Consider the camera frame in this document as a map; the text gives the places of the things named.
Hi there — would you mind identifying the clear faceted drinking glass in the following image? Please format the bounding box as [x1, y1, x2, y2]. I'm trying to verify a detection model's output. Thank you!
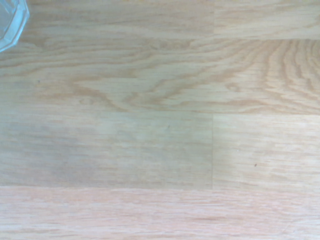
[0, 0, 31, 53]

